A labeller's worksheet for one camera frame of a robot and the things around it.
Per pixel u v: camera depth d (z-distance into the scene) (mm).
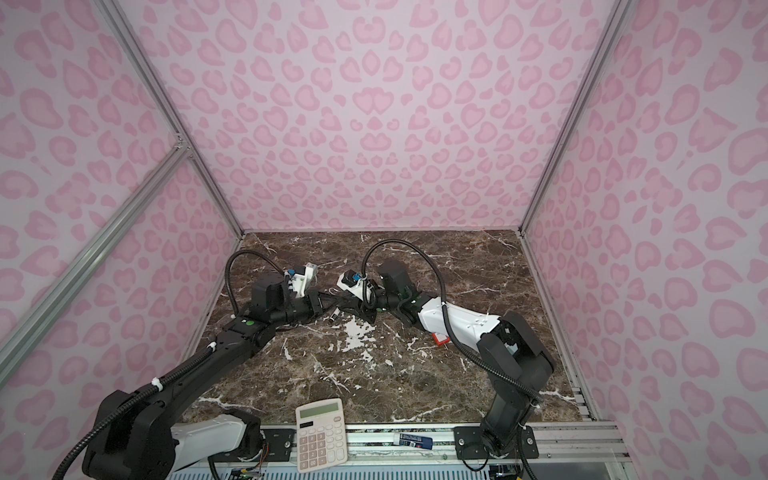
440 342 895
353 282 692
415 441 720
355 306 727
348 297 803
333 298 785
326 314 734
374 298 718
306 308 717
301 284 751
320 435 733
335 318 952
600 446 733
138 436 405
